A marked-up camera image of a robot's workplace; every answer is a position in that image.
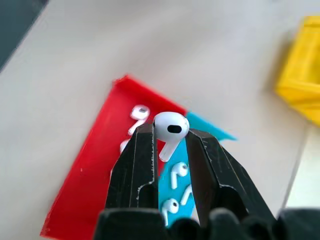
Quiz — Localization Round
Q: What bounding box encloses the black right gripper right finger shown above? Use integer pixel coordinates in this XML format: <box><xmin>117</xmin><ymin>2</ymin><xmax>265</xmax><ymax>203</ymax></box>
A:
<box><xmin>185</xmin><ymin>127</ymin><xmax>278</xmax><ymax>227</ymax></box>

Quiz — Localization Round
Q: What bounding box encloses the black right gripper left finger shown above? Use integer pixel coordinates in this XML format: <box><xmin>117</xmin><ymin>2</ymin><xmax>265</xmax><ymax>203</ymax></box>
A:
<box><xmin>104</xmin><ymin>121</ymin><xmax>161</xmax><ymax>211</ymax></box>

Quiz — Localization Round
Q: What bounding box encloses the yellow plastic bin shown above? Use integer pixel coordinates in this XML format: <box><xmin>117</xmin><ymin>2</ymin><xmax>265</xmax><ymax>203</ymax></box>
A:
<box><xmin>274</xmin><ymin>15</ymin><xmax>320</xmax><ymax>126</ymax></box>

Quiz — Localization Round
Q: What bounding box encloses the red plastic tray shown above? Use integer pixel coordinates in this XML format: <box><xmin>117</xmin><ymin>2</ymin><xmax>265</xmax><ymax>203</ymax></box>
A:
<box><xmin>39</xmin><ymin>74</ymin><xmax>188</xmax><ymax>238</ymax></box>

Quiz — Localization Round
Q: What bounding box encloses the blue plastic tray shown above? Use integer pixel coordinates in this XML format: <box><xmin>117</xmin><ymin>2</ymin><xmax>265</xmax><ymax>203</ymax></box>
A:
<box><xmin>157</xmin><ymin>110</ymin><xmax>238</xmax><ymax>228</ymax></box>

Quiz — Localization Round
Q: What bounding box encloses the white earbud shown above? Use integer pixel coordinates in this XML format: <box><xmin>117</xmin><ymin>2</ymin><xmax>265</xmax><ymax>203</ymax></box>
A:
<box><xmin>170</xmin><ymin>162</ymin><xmax>189</xmax><ymax>190</ymax></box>
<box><xmin>127</xmin><ymin>104</ymin><xmax>150</xmax><ymax>136</ymax></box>
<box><xmin>161</xmin><ymin>197</ymin><xmax>180</xmax><ymax>227</ymax></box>
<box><xmin>119</xmin><ymin>139</ymin><xmax>130</xmax><ymax>155</ymax></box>
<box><xmin>180</xmin><ymin>184</ymin><xmax>193</xmax><ymax>206</ymax></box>
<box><xmin>152</xmin><ymin>111</ymin><xmax>190</xmax><ymax>162</ymax></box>

